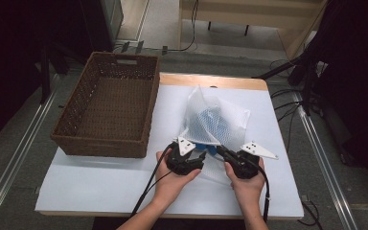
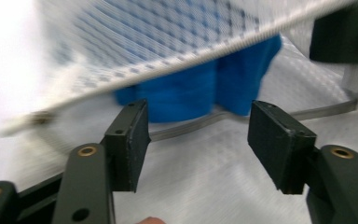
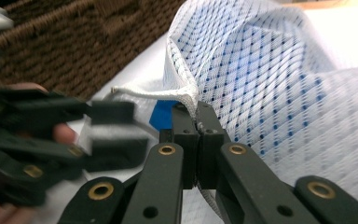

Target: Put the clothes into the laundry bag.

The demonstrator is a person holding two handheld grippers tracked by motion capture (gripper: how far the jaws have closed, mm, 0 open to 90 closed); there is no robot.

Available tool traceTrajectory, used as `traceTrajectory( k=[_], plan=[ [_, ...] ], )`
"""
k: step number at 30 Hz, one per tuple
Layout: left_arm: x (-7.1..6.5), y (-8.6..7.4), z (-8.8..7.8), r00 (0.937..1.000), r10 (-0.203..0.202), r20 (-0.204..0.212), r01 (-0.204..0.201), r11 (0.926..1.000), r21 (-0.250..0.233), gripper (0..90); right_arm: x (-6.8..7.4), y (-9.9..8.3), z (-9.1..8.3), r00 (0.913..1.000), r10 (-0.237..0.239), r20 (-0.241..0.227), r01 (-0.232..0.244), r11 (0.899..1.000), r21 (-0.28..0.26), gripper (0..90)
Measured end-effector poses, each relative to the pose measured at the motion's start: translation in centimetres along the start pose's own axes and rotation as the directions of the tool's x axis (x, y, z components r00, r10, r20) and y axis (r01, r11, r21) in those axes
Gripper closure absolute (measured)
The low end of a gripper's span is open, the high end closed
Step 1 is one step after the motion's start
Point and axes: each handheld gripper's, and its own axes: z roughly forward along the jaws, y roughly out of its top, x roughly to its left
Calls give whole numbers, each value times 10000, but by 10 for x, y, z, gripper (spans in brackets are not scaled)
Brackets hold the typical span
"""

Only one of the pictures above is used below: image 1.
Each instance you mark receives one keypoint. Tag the brown wicker basket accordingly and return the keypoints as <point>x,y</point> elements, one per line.
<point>108,108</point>

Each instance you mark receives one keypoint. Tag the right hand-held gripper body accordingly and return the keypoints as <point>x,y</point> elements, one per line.
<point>258,150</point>

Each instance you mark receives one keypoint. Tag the grey cabinet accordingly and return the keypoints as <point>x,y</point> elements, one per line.
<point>111,19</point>

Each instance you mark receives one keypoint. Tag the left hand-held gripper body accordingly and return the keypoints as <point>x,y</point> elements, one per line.
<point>185,146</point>

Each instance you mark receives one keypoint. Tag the white table cover sheet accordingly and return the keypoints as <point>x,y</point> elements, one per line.
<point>92,185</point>

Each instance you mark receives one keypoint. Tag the wooden table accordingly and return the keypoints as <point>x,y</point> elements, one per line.
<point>211,81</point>

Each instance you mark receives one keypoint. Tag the person's left hand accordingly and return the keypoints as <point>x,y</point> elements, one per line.
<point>169,185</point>

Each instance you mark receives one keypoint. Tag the dark curtain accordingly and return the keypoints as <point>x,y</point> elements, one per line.
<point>357,80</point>
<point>9,64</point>

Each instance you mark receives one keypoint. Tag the person's right hand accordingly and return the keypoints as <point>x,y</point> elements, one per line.
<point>249,190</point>

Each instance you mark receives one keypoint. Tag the metal floor rail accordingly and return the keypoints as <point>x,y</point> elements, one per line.
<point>19,147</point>
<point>326,159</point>

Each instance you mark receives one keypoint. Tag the white mesh laundry bag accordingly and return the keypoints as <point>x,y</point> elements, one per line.
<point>230,118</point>

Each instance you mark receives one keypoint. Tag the blue printed t-shirt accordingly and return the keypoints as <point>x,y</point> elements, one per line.
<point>212,123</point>

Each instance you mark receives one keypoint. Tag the light wooden bench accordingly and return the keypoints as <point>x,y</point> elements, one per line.
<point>300,35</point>

